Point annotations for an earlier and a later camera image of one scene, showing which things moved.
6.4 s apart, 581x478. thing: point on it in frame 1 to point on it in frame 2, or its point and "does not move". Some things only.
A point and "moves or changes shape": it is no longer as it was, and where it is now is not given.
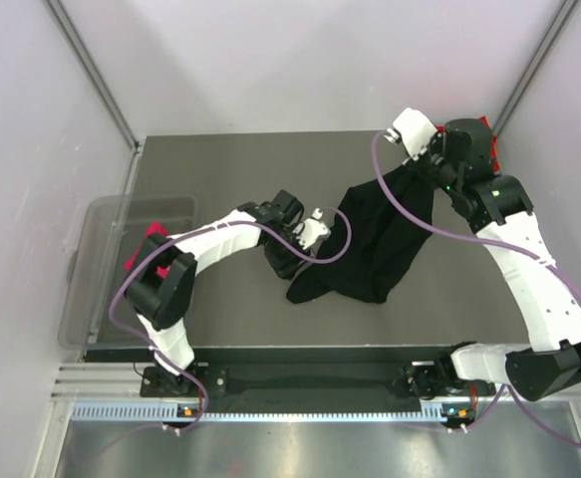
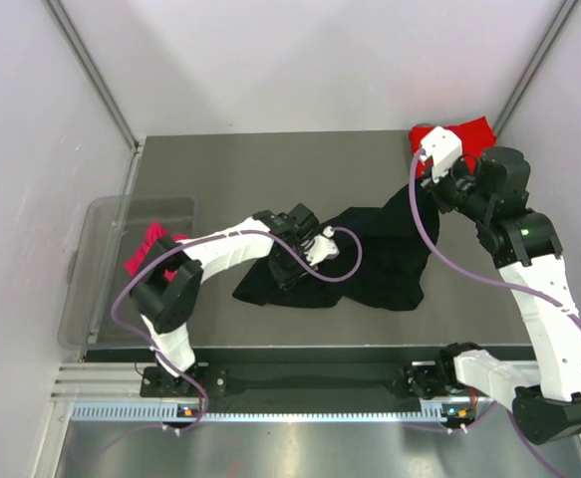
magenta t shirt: (156, 227) does not move
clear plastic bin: (113, 232) does not move
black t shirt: (384, 239) moves or changes shape
